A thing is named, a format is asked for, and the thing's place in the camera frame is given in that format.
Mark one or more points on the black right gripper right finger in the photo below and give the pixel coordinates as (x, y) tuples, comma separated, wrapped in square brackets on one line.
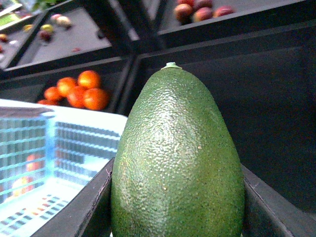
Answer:
[(268, 214)]

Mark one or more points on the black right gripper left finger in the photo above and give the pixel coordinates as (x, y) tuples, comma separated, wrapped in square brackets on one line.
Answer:
[(88, 214)]

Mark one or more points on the light blue plastic basket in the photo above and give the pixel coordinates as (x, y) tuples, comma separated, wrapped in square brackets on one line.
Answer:
[(75, 145)]

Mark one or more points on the green avocado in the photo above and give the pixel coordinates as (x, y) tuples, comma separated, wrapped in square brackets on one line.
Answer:
[(177, 172)]

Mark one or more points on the yellow mango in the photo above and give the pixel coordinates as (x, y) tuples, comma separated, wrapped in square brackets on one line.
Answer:
[(34, 171)]

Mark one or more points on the orange tangerine front right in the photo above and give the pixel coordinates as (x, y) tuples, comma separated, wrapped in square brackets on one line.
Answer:
[(96, 99)]

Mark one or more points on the orange tangerine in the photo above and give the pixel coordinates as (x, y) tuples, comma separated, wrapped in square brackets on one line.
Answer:
[(96, 99), (53, 94), (89, 79), (65, 85), (75, 97)]

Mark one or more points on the orange tangerine centre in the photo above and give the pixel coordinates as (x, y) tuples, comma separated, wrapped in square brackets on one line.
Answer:
[(75, 97)]

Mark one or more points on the orange tangerine upper left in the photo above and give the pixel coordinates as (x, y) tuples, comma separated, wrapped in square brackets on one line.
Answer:
[(65, 85)]

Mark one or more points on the orange tangerine top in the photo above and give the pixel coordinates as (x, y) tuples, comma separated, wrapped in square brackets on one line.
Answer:
[(89, 79)]

